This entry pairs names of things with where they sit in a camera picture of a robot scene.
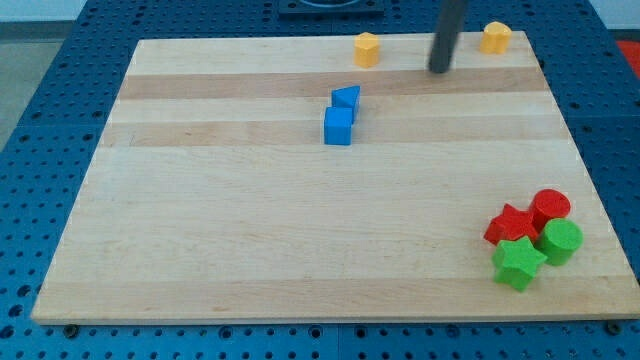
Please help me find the blue triangle block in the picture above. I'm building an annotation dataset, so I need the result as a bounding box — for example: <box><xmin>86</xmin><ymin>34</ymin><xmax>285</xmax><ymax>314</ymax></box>
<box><xmin>331</xmin><ymin>85</ymin><xmax>361</xmax><ymax>123</ymax></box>

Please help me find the red cylinder block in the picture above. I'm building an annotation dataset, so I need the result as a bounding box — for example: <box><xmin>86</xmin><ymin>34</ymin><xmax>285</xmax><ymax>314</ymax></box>
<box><xmin>528</xmin><ymin>189</ymin><xmax>571</xmax><ymax>232</ymax></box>

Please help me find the yellow hexagon block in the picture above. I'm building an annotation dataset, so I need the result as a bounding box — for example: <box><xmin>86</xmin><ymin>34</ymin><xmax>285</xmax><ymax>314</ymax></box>
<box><xmin>354</xmin><ymin>32</ymin><xmax>380</xmax><ymax>68</ymax></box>

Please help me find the green cylinder block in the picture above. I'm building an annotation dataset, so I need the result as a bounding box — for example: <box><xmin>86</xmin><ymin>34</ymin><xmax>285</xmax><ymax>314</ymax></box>
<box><xmin>534</xmin><ymin>218</ymin><xmax>584</xmax><ymax>266</ymax></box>

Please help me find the red star block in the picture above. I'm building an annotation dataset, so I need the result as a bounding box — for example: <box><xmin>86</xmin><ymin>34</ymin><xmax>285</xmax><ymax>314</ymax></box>
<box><xmin>483</xmin><ymin>203</ymin><xmax>539</xmax><ymax>245</ymax></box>

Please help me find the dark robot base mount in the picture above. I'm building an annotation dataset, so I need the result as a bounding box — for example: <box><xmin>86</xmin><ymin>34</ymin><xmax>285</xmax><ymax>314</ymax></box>
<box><xmin>277</xmin><ymin>0</ymin><xmax>385</xmax><ymax>17</ymax></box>

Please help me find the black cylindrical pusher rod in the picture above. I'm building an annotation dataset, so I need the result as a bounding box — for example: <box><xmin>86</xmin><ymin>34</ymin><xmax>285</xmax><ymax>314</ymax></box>
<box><xmin>427</xmin><ymin>0</ymin><xmax>469</xmax><ymax>74</ymax></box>

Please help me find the light wooden board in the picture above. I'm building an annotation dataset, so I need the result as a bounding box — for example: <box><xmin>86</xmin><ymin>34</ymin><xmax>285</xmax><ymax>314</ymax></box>
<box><xmin>31</xmin><ymin>31</ymin><xmax>639</xmax><ymax>325</ymax></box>

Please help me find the blue cube block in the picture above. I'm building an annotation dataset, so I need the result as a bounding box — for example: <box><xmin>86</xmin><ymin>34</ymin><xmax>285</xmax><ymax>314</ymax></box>
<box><xmin>323</xmin><ymin>107</ymin><xmax>352</xmax><ymax>146</ymax></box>

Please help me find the yellow heart block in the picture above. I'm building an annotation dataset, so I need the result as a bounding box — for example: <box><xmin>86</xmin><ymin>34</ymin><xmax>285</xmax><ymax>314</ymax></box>
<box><xmin>479</xmin><ymin>21</ymin><xmax>512</xmax><ymax>54</ymax></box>

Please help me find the green star block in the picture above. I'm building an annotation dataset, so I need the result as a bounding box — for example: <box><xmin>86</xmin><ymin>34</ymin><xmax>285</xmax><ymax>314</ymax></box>
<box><xmin>491</xmin><ymin>236</ymin><xmax>547</xmax><ymax>292</ymax></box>

